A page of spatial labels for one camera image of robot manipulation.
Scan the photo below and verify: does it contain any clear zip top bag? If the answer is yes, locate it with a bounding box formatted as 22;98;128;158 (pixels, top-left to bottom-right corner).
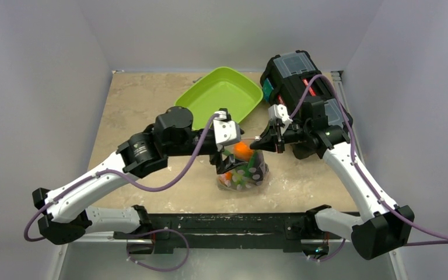
216;138;270;192

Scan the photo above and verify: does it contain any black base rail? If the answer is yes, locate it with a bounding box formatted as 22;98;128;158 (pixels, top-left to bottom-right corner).
113;212;341;255

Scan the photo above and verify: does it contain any orange fake fruit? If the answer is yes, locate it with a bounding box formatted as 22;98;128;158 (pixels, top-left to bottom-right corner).
232;141;254;162

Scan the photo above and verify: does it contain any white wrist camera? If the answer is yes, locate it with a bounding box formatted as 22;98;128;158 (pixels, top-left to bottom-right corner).
268;104;292;126
212;108;242;150

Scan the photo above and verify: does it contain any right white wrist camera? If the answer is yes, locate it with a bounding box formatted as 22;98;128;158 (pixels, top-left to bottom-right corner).
268;104;292;126

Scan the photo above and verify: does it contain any green plastic tray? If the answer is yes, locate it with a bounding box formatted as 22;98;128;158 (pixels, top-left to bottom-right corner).
174;66;263;130

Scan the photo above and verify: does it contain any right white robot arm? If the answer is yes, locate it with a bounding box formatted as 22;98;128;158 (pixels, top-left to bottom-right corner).
250;97;415;260

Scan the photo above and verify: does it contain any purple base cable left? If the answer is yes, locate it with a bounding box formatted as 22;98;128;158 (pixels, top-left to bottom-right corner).
126;229;190;272

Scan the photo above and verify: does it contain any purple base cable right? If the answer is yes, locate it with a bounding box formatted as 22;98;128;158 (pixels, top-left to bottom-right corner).
307;237;347;264

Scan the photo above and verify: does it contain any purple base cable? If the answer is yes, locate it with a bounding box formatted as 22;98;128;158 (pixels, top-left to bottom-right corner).
126;229;190;272
307;237;347;264

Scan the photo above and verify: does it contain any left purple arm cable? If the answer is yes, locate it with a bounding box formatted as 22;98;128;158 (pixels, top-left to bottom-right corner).
23;113;222;243

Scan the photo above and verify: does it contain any black Delixi toolbox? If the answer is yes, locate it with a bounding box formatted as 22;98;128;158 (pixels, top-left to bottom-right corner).
260;50;353;159

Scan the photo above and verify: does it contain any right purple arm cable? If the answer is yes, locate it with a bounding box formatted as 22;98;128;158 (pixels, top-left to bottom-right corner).
289;74;448;247

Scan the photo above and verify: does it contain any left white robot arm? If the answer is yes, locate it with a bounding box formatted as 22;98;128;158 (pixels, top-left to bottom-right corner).
31;106;242;245

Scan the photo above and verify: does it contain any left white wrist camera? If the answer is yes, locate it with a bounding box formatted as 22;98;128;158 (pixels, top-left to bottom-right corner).
212;108;242;150

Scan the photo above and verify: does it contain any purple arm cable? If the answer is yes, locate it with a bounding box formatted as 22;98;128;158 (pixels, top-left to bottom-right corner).
23;113;222;243
289;74;448;247

